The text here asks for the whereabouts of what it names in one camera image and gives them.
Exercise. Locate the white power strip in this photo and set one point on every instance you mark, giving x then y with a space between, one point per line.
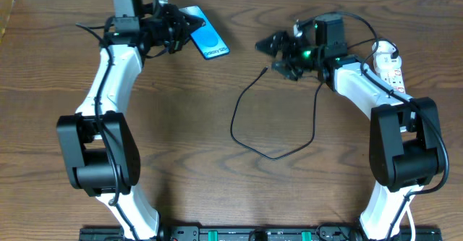
394 78

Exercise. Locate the blue Galaxy smartphone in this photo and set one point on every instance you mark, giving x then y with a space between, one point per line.
208 42

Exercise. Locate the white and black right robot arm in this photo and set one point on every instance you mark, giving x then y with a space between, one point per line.
407 154

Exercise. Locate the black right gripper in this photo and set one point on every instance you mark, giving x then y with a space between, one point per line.
293 55

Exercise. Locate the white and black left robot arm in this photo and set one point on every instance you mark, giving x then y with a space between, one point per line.
100 153

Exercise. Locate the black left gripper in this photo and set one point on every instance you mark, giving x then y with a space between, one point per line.
173 29

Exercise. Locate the white charger plug adapter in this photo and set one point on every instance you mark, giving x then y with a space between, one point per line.
386 57

